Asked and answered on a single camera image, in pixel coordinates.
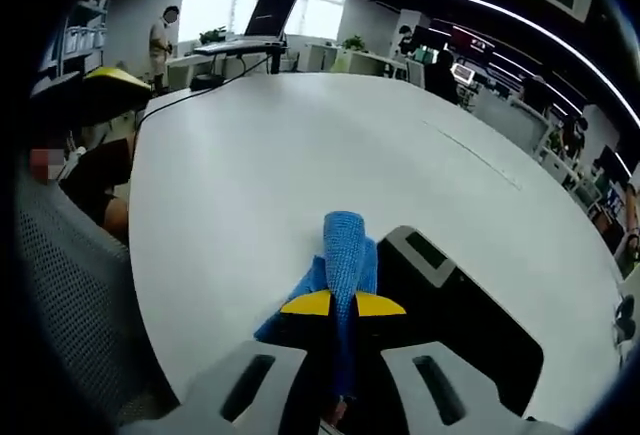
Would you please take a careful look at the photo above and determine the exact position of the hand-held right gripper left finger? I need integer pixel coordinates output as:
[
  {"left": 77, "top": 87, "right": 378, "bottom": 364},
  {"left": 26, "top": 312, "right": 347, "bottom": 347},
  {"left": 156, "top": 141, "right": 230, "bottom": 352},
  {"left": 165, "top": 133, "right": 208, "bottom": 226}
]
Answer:
[{"left": 117, "top": 288, "right": 335, "bottom": 435}]

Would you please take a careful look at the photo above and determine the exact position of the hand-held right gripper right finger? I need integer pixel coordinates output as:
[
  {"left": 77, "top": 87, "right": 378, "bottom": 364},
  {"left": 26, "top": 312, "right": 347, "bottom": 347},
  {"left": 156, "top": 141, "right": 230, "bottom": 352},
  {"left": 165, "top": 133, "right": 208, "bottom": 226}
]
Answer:
[{"left": 348, "top": 291, "right": 574, "bottom": 435}]

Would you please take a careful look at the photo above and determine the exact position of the blue cleaning cloth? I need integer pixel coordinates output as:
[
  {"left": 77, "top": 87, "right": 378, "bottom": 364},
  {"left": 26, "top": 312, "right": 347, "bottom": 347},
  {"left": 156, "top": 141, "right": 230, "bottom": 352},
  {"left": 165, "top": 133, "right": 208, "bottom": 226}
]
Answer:
[{"left": 253, "top": 210, "right": 381, "bottom": 406}]

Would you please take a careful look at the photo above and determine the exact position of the white storage shelf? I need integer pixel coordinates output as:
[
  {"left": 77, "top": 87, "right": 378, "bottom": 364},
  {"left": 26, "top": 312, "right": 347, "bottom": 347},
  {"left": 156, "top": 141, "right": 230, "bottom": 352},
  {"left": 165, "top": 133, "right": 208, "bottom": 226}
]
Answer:
[{"left": 53, "top": 0, "right": 112, "bottom": 77}]

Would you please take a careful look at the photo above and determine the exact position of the person's black clothing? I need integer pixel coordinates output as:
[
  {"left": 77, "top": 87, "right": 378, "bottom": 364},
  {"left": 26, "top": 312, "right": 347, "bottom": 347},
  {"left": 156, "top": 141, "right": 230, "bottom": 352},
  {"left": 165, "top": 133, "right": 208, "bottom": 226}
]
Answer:
[{"left": 58, "top": 136, "right": 135, "bottom": 207}]

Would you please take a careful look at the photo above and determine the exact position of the black power adapter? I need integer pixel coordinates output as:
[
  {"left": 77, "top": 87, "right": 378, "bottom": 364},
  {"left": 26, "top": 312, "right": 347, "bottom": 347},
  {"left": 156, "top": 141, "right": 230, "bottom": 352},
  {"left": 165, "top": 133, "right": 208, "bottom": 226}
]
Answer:
[{"left": 189, "top": 73, "right": 222, "bottom": 92}]

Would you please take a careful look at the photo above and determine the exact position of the person's bare leg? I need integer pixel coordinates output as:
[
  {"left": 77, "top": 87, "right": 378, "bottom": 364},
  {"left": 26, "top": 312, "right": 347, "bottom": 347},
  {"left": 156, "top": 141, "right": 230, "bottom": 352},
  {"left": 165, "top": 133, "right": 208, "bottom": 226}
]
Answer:
[{"left": 101, "top": 198, "right": 130, "bottom": 245}]

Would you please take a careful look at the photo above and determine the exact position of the bright window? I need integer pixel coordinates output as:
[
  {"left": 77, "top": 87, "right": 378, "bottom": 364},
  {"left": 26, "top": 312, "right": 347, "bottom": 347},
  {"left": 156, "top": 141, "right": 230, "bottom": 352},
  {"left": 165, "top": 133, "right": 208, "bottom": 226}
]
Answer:
[{"left": 178, "top": 0, "right": 347, "bottom": 42}]

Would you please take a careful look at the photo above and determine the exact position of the black laptop stand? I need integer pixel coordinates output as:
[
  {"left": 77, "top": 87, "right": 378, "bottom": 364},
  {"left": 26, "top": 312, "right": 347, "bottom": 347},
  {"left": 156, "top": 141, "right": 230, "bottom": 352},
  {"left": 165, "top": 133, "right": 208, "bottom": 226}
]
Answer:
[{"left": 212, "top": 39, "right": 290, "bottom": 77}]

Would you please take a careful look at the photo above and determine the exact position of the dark open laptop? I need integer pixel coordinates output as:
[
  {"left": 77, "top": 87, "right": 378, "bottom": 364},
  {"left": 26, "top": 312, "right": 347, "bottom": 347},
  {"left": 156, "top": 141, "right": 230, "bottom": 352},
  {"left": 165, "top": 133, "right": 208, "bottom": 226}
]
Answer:
[{"left": 192, "top": 0, "right": 306, "bottom": 56}]

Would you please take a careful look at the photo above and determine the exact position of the white low cabinet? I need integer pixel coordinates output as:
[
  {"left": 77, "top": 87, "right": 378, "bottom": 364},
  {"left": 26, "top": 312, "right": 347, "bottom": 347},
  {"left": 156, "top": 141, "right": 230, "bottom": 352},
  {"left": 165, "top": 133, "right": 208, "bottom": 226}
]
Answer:
[{"left": 304, "top": 43, "right": 407, "bottom": 79}]

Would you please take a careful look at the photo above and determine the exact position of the white office chair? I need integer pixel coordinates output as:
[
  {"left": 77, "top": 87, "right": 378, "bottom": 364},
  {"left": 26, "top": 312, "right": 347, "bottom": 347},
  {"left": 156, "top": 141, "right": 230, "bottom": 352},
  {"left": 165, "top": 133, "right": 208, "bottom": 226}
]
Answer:
[
  {"left": 405, "top": 57, "right": 427, "bottom": 89},
  {"left": 478, "top": 99, "right": 552, "bottom": 152}
]

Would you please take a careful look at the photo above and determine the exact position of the long curved ceiling light strip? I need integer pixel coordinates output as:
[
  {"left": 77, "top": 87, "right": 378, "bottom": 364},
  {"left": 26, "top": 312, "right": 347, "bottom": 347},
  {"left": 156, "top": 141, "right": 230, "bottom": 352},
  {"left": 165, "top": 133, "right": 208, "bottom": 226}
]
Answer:
[{"left": 343, "top": 0, "right": 640, "bottom": 122}]

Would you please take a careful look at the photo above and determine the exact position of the black cable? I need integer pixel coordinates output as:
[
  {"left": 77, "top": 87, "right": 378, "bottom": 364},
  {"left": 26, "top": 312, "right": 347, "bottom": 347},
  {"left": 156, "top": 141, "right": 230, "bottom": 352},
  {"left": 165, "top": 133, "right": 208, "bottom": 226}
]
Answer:
[{"left": 136, "top": 52, "right": 274, "bottom": 129}]

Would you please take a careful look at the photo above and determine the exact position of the red wall screen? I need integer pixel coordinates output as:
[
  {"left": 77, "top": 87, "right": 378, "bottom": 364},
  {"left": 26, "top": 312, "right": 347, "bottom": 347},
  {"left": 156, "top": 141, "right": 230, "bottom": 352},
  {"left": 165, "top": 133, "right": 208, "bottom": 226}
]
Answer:
[{"left": 451, "top": 24, "right": 494, "bottom": 54}]

